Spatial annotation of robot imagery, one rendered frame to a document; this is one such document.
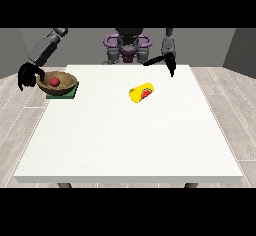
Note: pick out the yellow cup with melon print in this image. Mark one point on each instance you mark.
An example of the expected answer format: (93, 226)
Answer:
(141, 92)

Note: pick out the brown wooden bowl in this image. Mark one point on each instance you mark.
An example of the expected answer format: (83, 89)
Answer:
(57, 83)

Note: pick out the green square pad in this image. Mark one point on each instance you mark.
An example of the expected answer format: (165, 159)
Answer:
(68, 93)

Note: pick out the small red ball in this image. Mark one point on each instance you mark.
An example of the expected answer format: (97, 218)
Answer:
(54, 81)

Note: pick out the dark table leg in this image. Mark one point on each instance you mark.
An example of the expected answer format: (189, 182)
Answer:
(191, 185)
(64, 185)

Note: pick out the grey robot trunk purple rings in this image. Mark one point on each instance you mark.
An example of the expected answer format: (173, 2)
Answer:
(127, 50)

